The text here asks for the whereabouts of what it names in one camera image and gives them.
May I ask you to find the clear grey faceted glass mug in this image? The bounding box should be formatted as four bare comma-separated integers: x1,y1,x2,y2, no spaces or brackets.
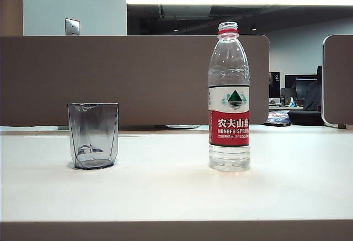
67,102,119,170

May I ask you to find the brown partition panel white edge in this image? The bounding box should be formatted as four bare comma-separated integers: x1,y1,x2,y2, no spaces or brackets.
322,34,353,129

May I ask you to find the blue patterned cloth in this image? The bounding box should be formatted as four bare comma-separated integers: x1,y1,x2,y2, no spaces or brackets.
263,110,292,127

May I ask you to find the white desk cable flap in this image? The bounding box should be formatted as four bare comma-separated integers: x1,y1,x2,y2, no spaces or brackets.
24,132,152,138

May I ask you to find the black sign with white number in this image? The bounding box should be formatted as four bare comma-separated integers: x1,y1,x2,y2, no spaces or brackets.
269,71,281,99

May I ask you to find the seated person in dark clothes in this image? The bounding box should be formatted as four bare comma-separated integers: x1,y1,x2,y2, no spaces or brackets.
302,65,323,112

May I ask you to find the metal wall switch plate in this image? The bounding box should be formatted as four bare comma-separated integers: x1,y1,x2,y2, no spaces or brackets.
65,18,81,36

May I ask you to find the long ceiling light strip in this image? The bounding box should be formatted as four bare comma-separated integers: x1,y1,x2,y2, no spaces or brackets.
126,0,353,7

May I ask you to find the black computer monitor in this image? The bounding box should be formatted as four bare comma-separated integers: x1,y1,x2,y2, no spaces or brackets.
284,74,318,104

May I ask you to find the wide brown desk partition panel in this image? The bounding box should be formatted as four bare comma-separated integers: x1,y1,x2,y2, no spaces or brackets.
0,35,270,128

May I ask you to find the black round cushion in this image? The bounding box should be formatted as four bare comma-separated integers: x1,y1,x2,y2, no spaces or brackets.
287,110,325,126

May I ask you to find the clear water bottle red label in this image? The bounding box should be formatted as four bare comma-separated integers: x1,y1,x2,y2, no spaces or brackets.
207,22,251,173

